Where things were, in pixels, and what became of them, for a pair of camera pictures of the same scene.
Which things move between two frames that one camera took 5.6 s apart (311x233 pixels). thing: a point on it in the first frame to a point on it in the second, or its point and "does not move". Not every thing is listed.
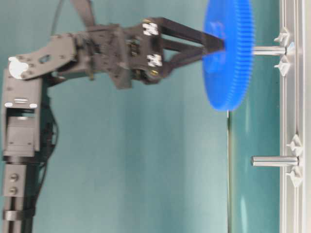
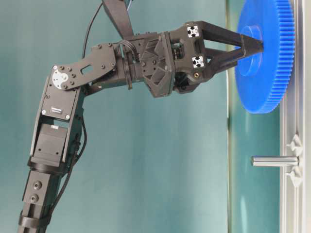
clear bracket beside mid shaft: (296, 145) does not move
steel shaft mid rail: (288, 161) does not move
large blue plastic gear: (227, 73) to (263, 79)
